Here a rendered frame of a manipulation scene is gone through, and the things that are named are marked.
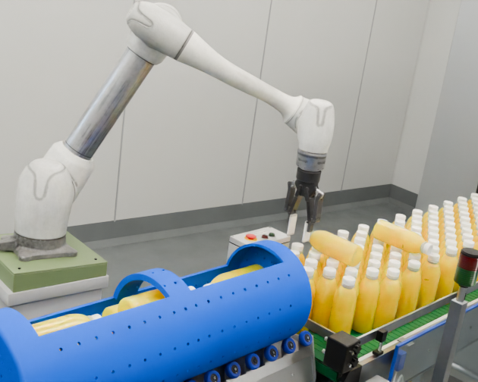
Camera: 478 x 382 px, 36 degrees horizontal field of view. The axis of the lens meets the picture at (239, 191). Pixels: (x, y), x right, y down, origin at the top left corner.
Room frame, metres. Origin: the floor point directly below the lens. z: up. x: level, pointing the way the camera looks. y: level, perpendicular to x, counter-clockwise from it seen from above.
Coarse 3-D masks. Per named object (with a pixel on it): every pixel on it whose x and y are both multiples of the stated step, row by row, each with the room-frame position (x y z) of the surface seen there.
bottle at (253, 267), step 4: (256, 264) 1.94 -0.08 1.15; (240, 268) 1.89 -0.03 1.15; (244, 268) 1.89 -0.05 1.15; (248, 268) 1.90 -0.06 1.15; (252, 268) 1.90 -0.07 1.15; (256, 268) 1.91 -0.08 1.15; (260, 268) 1.92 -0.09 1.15; (228, 272) 1.85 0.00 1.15; (232, 272) 1.85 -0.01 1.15; (236, 272) 1.86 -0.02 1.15; (240, 272) 1.86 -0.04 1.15; (244, 272) 1.87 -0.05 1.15; (248, 272) 1.88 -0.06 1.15; (216, 276) 1.84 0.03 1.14; (220, 276) 1.83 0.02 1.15; (224, 276) 1.82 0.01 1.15; (228, 276) 1.83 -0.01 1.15; (232, 276) 1.83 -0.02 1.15; (236, 276) 1.84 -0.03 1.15; (212, 280) 1.82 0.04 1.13; (216, 280) 1.81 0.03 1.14; (220, 280) 1.81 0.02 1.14
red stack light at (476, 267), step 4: (460, 252) 2.00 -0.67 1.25; (460, 256) 1.99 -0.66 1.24; (464, 256) 1.97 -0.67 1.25; (460, 260) 1.99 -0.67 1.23; (464, 260) 1.97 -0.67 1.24; (468, 260) 1.97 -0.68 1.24; (472, 260) 1.96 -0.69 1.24; (476, 260) 1.96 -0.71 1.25; (460, 264) 1.98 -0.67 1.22; (464, 264) 1.97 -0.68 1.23; (468, 264) 1.97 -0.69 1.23; (472, 264) 1.96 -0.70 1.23; (476, 264) 1.97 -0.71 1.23; (464, 268) 1.97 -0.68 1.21; (468, 268) 1.97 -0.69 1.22; (472, 268) 1.96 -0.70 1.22; (476, 268) 1.97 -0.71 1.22
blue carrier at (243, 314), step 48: (144, 288) 1.73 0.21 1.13; (240, 288) 1.66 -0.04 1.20; (288, 288) 1.76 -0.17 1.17; (0, 336) 1.24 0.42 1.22; (48, 336) 1.27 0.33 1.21; (96, 336) 1.33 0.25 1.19; (144, 336) 1.40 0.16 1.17; (192, 336) 1.49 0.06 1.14; (240, 336) 1.60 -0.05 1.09; (288, 336) 1.80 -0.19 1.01
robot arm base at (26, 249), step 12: (0, 240) 1.98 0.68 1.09; (12, 240) 1.99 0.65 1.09; (24, 240) 1.98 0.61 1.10; (36, 240) 1.98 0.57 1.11; (48, 240) 1.99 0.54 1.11; (60, 240) 2.02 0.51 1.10; (24, 252) 1.95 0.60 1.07; (36, 252) 1.97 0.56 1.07; (48, 252) 1.98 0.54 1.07; (60, 252) 2.01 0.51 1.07; (72, 252) 2.02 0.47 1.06
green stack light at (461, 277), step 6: (456, 270) 1.99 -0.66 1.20; (462, 270) 1.97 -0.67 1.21; (456, 276) 1.99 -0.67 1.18; (462, 276) 1.97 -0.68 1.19; (468, 276) 1.96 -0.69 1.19; (474, 276) 1.97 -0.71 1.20; (456, 282) 1.98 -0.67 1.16; (462, 282) 1.97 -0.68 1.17; (468, 282) 1.96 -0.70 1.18; (474, 282) 1.97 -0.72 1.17
